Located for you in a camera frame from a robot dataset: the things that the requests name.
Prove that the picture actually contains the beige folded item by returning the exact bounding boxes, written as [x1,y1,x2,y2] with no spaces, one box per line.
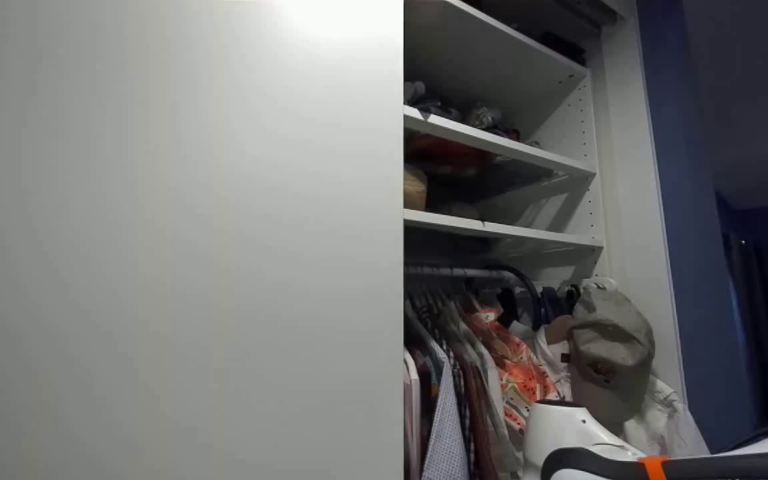
[403,163,432,213]

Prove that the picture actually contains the red folded cloth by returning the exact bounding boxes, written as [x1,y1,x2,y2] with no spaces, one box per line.
[404,137,499,175]

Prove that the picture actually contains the white shelf board with objects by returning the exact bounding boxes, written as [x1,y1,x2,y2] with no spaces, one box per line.
[403,103,599,181]

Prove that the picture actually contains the dark small shelf objects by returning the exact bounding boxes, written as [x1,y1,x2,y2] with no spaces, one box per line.
[403,77,524,143]

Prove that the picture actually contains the black clothes hangers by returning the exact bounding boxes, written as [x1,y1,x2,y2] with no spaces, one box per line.
[492,281,583,333]

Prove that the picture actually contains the orange patterned shirt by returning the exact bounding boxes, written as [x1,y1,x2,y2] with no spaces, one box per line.
[471,305,574,434]

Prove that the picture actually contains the light grey hanging shirt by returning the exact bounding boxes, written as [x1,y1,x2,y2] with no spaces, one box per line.
[403,305,474,480]

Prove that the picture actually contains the grey wardrobe sliding door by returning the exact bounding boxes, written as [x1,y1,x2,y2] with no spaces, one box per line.
[0,0,404,480]

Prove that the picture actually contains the khaki baseball cap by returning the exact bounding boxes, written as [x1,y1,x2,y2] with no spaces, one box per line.
[563,275,659,437]

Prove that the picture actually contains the white shelf board above rail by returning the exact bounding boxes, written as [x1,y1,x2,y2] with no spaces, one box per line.
[403,209,604,253]

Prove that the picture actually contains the white wardrobe frame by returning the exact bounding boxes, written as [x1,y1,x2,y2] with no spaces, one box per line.
[403,0,690,480]

